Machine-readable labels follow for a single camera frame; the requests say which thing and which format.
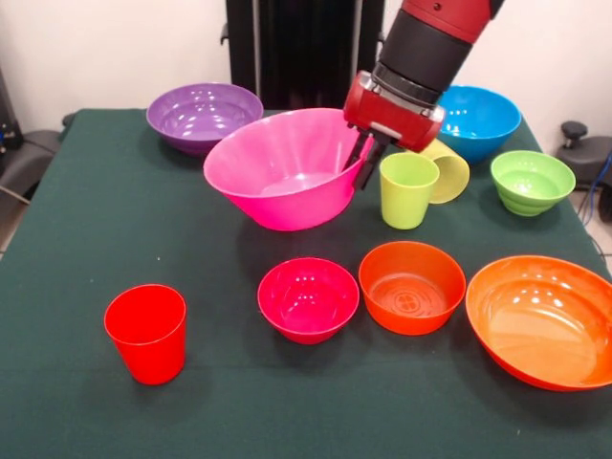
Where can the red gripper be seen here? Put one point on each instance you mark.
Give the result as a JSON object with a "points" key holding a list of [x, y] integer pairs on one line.
{"points": [[387, 115]]}

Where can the large magenta bowl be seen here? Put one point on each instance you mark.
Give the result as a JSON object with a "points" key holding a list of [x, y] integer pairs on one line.
{"points": [[282, 158]]}

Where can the yellow cup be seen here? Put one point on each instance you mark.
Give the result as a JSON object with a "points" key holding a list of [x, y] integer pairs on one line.
{"points": [[452, 177]]}

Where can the small crimson pink bowl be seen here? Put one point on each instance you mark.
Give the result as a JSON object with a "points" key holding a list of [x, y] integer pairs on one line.
{"points": [[308, 306]]}

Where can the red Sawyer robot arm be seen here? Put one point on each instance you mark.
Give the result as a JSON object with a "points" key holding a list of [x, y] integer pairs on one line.
{"points": [[425, 48]]}

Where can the lime green cup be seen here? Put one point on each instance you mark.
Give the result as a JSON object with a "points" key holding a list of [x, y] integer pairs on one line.
{"points": [[406, 201]]}

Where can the blue bowl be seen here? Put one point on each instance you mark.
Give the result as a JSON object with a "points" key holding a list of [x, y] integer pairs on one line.
{"points": [[483, 124]]}

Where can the black robot column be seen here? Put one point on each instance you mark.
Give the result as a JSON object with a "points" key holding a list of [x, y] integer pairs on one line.
{"points": [[296, 48]]}

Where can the small orange bowl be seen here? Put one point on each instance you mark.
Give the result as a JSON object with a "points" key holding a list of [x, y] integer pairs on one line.
{"points": [[411, 306]]}

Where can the small green bowl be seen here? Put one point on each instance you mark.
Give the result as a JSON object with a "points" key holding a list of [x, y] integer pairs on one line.
{"points": [[533, 186]]}

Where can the purple bowl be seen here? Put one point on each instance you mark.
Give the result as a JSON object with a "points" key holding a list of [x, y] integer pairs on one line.
{"points": [[191, 115]]}

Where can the large orange bowl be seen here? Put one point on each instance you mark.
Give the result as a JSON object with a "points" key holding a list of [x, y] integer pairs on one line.
{"points": [[545, 325]]}

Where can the dark green tablecloth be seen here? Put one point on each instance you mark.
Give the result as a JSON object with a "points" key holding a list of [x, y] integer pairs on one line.
{"points": [[95, 229]]}

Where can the red cup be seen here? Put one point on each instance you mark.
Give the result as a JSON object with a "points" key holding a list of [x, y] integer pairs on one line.
{"points": [[146, 344]]}

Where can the black equipment box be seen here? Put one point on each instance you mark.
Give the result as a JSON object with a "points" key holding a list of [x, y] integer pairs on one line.
{"points": [[7, 119]]}

